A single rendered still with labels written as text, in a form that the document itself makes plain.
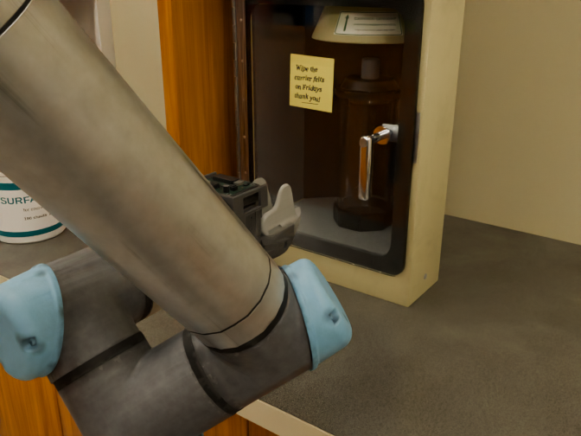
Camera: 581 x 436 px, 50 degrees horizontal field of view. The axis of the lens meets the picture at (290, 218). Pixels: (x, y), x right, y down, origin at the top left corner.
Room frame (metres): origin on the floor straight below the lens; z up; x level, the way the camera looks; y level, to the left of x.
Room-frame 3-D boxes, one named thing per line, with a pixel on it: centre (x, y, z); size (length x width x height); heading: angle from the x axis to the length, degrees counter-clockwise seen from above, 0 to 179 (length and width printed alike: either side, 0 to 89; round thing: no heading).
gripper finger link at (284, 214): (0.63, 0.01, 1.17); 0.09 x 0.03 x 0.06; 144
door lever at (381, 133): (0.82, -0.11, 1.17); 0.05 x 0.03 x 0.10; 144
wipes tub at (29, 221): (1.12, 0.50, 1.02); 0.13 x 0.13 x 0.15
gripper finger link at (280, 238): (0.59, 0.03, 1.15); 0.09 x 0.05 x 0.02; 144
